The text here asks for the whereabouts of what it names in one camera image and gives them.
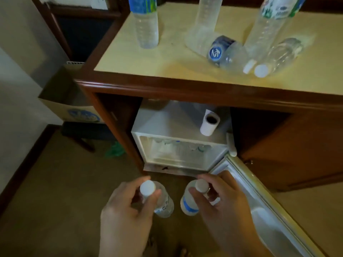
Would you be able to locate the person's foot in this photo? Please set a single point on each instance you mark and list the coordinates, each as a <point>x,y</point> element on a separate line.
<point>150,242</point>
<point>185,252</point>

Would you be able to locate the white mini fridge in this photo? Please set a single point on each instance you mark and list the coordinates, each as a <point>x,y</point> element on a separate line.
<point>174,120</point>

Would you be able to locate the white paper towel roll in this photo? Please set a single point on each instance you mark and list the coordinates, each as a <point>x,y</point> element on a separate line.
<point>207,128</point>

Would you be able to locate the person's right hand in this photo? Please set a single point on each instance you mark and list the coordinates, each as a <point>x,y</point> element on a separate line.
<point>230,216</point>

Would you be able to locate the cluster of assorted water bottles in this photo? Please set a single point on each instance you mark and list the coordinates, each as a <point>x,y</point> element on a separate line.
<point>146,29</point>

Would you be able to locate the green plastic bag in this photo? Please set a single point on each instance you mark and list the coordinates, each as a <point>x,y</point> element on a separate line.
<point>115,152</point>

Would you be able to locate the blue label water bottle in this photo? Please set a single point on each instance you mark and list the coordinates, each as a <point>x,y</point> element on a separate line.
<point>187,203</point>

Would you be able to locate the group of bottles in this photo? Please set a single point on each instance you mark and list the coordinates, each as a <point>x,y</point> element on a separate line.
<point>177,143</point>

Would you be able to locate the dark wooden baseboard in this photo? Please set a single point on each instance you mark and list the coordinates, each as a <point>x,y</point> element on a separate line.
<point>26,163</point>

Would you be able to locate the person's left hand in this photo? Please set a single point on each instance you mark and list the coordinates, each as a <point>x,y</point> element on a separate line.
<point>123,224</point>

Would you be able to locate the white wall outlet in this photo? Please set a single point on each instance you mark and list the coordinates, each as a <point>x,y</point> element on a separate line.
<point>99,2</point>

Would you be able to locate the person's right foot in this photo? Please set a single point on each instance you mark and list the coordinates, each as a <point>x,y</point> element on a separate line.
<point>185,252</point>

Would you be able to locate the wooden table with yellow top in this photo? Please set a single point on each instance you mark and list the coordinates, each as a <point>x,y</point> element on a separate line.
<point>174,64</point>

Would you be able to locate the person's left foot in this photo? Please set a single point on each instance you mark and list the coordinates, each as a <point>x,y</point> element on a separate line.
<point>150,242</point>

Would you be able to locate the cardboard box with blue print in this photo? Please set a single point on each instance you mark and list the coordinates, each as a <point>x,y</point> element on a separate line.
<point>59,109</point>

